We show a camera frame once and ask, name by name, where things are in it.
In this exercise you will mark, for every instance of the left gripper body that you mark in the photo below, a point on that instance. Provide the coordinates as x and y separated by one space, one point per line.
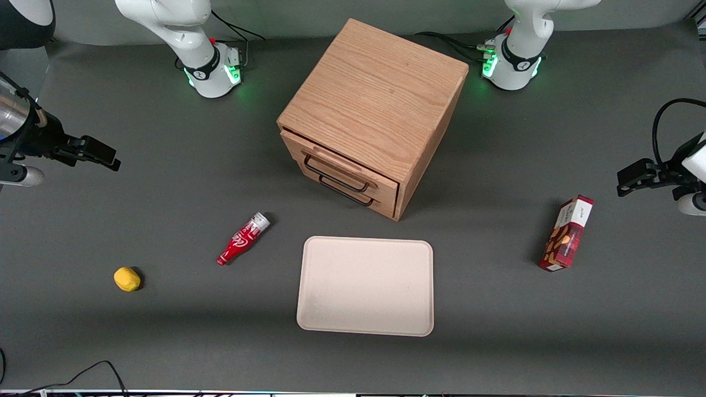
674 164

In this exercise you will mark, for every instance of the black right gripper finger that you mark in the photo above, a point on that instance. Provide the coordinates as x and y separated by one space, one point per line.
96 148
107 162

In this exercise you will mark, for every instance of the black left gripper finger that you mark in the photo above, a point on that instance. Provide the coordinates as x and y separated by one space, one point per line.
634 185
637 170

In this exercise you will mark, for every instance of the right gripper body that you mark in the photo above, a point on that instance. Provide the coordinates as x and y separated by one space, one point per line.
44 139

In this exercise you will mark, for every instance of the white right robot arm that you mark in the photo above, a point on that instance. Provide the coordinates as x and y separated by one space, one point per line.
165 22

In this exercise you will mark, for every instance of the oak wooden drawer cabinet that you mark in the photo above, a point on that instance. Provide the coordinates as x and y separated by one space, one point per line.
375 94

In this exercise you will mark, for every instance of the red cookie box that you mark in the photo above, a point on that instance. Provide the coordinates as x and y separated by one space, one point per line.
567 234

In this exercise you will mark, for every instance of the yellow lemon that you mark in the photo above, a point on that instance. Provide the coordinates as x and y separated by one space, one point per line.
127 279

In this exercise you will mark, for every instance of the red cola bottle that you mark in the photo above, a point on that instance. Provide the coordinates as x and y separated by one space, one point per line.
242 240

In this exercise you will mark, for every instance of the beige rectangular tray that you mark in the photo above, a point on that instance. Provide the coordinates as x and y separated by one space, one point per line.
365 286

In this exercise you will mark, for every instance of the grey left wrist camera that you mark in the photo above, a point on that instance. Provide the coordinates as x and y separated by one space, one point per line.
692 203

